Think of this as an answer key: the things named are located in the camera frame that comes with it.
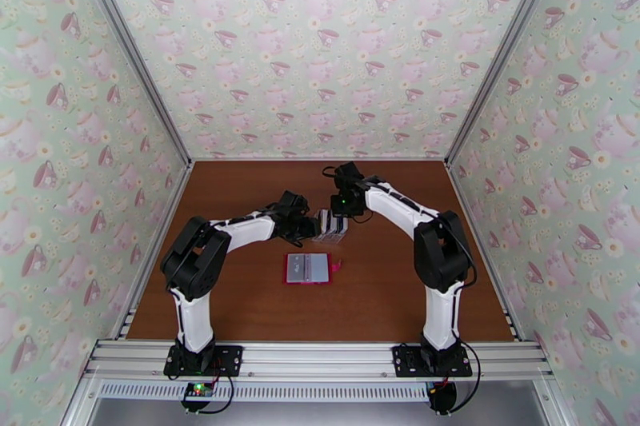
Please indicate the clear acrylic card stand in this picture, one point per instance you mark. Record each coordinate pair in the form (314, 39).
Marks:
(332, 239)

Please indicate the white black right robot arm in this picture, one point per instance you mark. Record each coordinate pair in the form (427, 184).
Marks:
(440, 309)

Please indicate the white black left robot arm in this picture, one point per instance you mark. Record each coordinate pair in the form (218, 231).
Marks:
(190, 314)

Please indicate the grey metal shelf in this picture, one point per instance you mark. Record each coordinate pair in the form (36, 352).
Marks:
(320, 414)

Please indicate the green lit controller board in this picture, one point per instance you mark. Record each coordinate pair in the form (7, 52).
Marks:
(197, 391)

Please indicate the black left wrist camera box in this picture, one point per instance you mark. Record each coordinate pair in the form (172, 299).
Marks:
(292, 202)

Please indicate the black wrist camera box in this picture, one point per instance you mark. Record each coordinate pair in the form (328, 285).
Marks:
(349, 174)
(292, 202)

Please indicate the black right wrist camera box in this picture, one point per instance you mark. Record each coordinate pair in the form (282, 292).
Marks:
(349, 174)

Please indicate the aluminium side rail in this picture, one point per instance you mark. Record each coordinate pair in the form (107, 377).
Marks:
(166, 220)

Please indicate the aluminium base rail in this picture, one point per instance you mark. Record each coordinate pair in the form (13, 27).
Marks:
(320, 359)

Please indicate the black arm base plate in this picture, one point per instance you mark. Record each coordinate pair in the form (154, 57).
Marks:
(407, 359)
(230, 358)

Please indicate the black round controller mount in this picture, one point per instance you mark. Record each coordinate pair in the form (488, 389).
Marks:
(445, 397)

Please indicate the aluminium corner post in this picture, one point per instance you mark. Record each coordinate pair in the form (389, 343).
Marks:
(128, 40)
(510, 40)

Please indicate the aluminium frame leg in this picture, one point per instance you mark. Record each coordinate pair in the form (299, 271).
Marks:
(552, 404)
(75, 409)

